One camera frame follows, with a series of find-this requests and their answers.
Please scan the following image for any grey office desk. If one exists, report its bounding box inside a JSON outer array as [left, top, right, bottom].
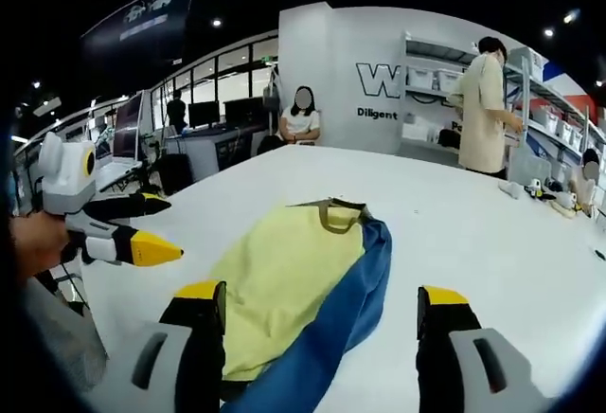
[[162, 124, 272, 183]]

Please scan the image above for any black computer monitor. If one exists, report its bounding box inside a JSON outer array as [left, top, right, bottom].
[[187, 100, 222, 130], [223, 96, 265, 126]]

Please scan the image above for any row of white storage boxes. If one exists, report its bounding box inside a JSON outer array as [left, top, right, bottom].
[[405, 47, 598, 152]]

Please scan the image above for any small clutter of desk items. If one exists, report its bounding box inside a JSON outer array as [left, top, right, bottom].
[[522, 177, 582, 219]]

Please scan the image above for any yellow and blue bag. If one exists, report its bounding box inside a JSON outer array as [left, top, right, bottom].
[[206, 197, 394, 413]]

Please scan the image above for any metal storage shelf rack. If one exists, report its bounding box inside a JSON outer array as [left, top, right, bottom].
[[401, 29, 606, 185]]

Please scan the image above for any silver-framed monitor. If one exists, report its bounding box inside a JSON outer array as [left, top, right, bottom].
[[112, 92, 146, 164]]

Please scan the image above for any person's left hand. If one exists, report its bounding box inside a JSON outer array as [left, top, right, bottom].
[[8, 215, 70, 278]]

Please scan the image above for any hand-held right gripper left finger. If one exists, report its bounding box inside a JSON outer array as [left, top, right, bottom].
[[94, 279, 228, 413]]

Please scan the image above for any black office chair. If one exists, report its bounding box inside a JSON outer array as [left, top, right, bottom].
[[157, 153, 194, 197]]

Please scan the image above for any hanging dark display screen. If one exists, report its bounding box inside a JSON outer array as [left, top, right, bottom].
[[79, 0, 198, 67]]

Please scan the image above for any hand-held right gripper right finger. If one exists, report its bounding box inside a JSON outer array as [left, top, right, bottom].
[[415, 284, 561, 413]]

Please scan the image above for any person's grey clothing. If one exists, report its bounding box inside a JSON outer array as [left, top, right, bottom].
[[21, 276, 111, 393]]

